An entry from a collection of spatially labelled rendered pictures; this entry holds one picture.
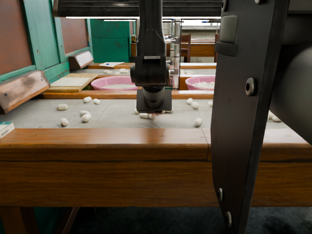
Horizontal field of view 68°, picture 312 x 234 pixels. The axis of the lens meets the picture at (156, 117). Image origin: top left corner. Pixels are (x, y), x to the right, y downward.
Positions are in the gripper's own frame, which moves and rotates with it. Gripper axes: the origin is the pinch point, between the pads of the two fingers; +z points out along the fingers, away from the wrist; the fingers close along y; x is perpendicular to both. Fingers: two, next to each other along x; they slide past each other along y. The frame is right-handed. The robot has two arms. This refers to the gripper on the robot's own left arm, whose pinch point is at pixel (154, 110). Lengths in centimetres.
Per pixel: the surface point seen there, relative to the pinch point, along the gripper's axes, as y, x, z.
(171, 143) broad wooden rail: -4.3, 15.0, -18.3
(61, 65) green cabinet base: 47, -35, 30
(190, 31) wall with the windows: -73, -340, 378
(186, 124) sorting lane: -9.7, 6.0, -4.1
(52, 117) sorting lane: 32.8, 2.8, -0.2
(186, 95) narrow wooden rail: -12.4, -11.5, 13.6
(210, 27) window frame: -118, -345, 367
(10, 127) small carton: 36.4, 10.3, -14.1
